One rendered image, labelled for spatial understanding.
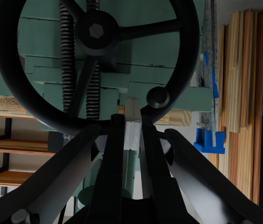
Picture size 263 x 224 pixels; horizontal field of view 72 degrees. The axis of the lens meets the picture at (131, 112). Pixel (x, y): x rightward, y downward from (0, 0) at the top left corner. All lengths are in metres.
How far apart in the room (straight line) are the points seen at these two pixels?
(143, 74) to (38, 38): 0.26
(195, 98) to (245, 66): 1.39
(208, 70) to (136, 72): 0.88
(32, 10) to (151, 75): 0.32
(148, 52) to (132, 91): 0.10
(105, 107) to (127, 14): 0.25
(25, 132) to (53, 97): 2.97
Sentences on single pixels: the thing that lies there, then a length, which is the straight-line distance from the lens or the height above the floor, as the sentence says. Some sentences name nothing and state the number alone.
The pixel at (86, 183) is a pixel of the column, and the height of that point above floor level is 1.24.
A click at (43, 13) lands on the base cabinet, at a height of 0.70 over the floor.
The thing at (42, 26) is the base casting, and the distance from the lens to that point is 0.51.
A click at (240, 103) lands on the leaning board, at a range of 1.83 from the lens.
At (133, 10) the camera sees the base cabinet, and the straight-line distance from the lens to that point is 0.50.
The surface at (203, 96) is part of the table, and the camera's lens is 0.48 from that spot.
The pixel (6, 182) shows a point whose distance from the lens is 3.05.
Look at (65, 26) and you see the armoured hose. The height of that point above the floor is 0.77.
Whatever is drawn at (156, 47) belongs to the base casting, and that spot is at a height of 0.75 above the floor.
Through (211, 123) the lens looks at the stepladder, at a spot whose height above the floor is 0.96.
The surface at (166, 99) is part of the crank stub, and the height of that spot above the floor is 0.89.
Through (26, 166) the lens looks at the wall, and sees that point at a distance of 3.43.
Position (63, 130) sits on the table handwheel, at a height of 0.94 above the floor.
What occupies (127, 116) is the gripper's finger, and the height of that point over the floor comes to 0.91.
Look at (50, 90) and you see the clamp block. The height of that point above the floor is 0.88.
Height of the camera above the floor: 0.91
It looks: 1 degrees up
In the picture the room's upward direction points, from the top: 176 degrees counter-clockwise
